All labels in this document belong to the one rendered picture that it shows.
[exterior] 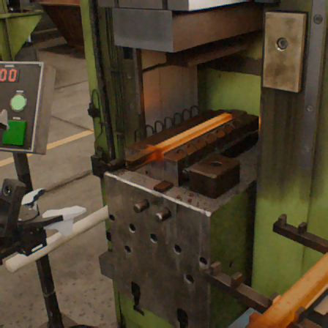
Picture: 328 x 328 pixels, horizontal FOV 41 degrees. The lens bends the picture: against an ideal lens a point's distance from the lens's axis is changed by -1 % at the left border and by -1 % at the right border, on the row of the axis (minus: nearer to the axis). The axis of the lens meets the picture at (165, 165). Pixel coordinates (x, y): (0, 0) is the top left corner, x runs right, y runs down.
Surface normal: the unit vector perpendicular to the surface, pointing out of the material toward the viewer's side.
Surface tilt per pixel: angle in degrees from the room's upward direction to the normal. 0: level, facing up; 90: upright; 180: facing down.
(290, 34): 90
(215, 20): 90
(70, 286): 0
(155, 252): 90
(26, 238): 90
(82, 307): 0
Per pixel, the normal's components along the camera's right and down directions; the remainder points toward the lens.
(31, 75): -0.26, -0.09
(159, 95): 0.76, 0.25
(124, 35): -0.65, 0.35
